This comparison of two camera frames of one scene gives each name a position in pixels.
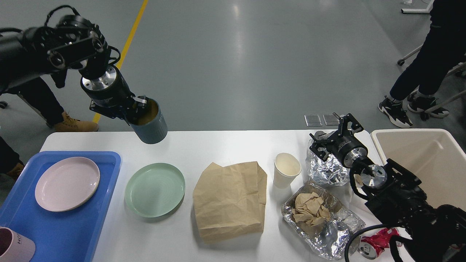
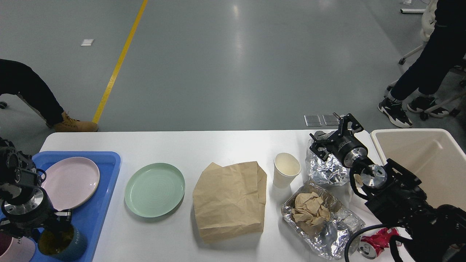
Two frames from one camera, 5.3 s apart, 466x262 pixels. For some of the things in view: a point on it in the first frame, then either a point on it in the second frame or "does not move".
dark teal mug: x=149 y=123 → x=69 y=244
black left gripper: x=109 y=92 → x=28 y=210
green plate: x=154 y=190 does not move
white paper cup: x=287 y=167 does not move
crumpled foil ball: x=331 y=171 does not move
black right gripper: x=349 y=150 does not move
